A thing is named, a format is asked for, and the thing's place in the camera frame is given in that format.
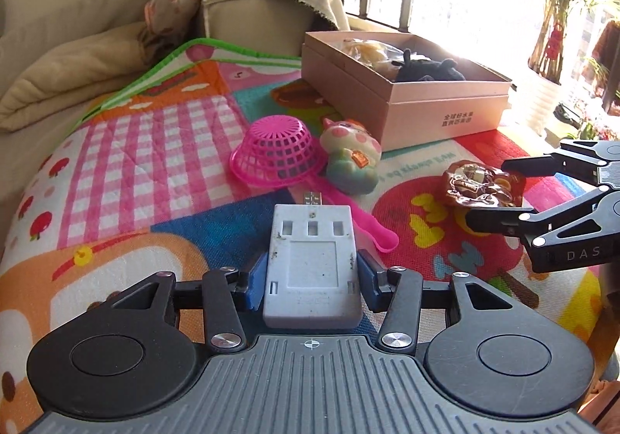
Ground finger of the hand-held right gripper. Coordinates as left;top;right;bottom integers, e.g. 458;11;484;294
464;189;620;275
501;138;620;189

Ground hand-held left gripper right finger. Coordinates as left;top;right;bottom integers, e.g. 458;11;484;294
357;251;536;351

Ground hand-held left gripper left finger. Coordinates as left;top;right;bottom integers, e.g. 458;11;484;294
92;254;270;352

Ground brown snack packet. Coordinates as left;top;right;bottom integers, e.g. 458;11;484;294
442;160;527;208

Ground white usb device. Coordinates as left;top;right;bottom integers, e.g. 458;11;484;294
262;192;363;329

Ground pink cardboard box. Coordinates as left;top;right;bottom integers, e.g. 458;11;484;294
301;30;513;150

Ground black cat plush toy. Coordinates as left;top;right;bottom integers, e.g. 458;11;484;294
391;49;478;83

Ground clear-wrapped bread packet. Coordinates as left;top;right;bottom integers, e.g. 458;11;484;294
343;38;403;74

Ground tall white plant pot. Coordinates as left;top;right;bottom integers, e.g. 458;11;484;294
520;71;565;131

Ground pastel cow squishy toy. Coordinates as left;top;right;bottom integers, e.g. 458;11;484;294
319;117;384;195

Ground pink plastic strainer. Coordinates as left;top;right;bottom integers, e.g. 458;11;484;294
229;115;399;255

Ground tall palm plant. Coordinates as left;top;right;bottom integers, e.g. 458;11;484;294
525;0;620;82

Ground colourful printed play mat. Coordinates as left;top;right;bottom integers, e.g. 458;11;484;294
0;38;607;434

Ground beige leather armrest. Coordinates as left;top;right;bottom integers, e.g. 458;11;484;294
196;0;321;58

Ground beige folded blanket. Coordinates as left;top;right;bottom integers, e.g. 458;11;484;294
0;22;166;134

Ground beige sofa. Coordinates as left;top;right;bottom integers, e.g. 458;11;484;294
0;0;163;246

